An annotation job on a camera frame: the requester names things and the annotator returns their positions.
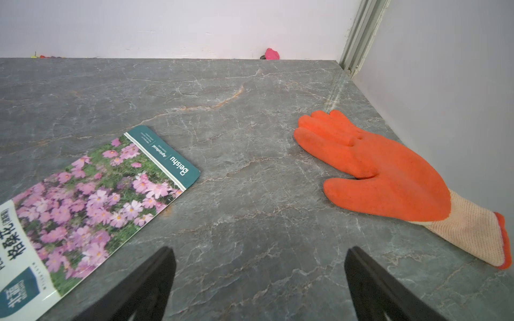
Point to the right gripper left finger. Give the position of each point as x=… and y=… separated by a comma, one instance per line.
x=143, y=295

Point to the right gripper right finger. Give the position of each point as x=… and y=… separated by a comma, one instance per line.
x=377, y=295

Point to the flower seed packet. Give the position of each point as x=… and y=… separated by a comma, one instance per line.
x=59, y=231

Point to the pink small ball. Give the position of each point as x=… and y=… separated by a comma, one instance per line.
x=271, y=54

